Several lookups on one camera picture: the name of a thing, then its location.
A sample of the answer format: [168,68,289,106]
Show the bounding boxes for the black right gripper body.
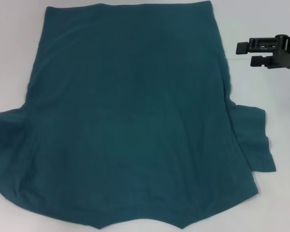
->
[274,34,290,71]

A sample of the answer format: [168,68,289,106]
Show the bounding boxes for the teal blue t-shirt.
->
[0,1,277,232]

